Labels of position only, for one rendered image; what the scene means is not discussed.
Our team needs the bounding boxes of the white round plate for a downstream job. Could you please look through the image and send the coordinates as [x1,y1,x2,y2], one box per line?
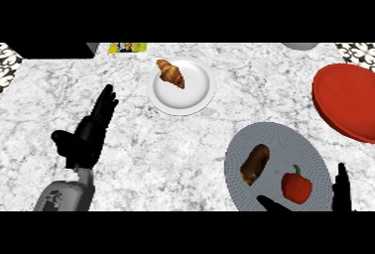
[145,57,216,117]

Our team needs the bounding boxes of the brown pastry bar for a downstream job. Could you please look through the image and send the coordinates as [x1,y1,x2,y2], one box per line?
[238,143,271,187]

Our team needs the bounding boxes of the brown croissant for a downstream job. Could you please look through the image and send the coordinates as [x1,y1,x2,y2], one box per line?
[154,59,185,90]

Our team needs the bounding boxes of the grey round object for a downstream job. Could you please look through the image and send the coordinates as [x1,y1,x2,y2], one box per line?
[280,42,320,52]

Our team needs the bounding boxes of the red bowl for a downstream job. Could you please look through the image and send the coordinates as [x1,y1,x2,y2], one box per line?
[311,63,375,145]

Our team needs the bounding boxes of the grey round placemat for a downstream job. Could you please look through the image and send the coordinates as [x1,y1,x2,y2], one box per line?
[222,121,334,212]

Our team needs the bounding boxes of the yellow printed box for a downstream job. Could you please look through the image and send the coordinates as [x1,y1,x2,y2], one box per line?
[106,42,147,55]

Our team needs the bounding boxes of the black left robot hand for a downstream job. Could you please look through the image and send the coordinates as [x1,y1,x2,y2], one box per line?
[49,83,119,171]

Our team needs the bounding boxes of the black appliance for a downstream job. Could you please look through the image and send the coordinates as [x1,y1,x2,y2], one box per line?
[4,42,100,61]

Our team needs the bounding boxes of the red bell pepper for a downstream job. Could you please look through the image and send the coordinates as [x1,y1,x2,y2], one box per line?
[280,164,312,205]

